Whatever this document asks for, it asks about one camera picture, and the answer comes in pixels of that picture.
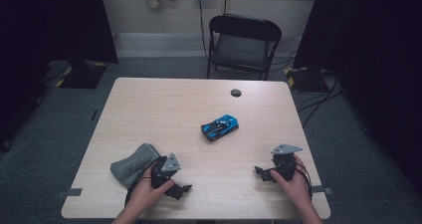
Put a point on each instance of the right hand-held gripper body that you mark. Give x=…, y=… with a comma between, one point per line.
x=285, y=166

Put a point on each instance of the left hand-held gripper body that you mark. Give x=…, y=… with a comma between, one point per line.
x=161, y=172

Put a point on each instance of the grey fluffy cloth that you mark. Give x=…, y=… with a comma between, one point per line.
x=134, y=166

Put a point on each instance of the blue and black toy car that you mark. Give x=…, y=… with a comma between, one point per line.
x=219, y=127

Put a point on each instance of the person's left hand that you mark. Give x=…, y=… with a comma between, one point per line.
x=142, y=192

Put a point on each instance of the person's right hand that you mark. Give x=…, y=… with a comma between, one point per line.
x=297, y=190

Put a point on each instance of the grey tape strip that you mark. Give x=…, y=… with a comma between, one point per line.
x=71, y=192
x=323, y=189

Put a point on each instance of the black stand base yellow tape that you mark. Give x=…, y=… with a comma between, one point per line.
x=83, y=76
x=305, y=81

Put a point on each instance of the black folding chair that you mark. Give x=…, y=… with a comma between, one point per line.
x=244, y=44

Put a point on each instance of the black curtain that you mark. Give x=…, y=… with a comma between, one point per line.
x=40, y=35
x=375, y=51

